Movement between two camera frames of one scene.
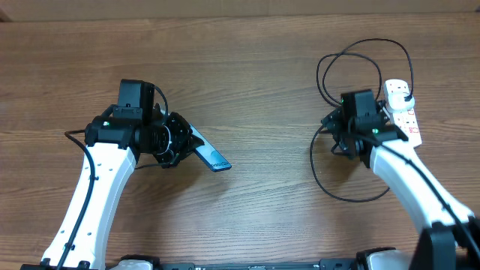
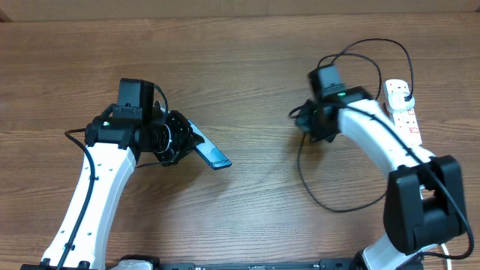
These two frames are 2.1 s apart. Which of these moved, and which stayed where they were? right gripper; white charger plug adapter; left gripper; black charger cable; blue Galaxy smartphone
Moved: right gripper; black charger cable
Stayed: left gripper; blue Galaxy smartphone; white charger plug adapter
